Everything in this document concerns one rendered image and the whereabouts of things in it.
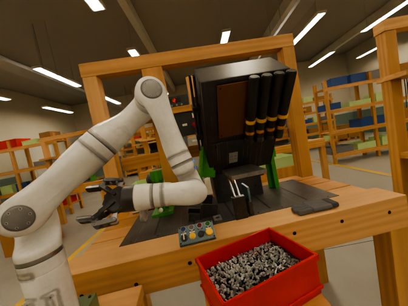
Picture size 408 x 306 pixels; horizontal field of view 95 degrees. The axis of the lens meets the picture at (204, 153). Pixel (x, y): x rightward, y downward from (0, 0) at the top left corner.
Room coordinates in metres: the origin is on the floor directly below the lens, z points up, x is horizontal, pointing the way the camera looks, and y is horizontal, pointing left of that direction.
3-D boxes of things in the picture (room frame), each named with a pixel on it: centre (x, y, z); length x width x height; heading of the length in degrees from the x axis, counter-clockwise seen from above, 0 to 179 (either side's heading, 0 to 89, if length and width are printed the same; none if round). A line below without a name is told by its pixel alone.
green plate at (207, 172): (1.01, 0.00, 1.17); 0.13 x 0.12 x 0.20; 95
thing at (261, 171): (0.99, -0.16, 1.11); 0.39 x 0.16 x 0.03; 5
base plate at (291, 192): (1.08, -0.07, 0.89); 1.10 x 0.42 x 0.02; 95
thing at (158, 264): (0.80, -0.09, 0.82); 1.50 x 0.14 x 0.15; 95
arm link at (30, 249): (0.44, 0.44, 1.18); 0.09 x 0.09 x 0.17; 28
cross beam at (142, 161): (1.45, -0.04, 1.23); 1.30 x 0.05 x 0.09; 95
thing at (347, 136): (8.86, -6.58, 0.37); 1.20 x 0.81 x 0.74; 92
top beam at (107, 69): (1.38, -0.04, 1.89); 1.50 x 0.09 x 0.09; 95
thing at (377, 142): (5.09, -4.54, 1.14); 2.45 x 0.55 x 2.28; 90
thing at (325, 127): (8.09, -4.07, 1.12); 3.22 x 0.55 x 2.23; 90
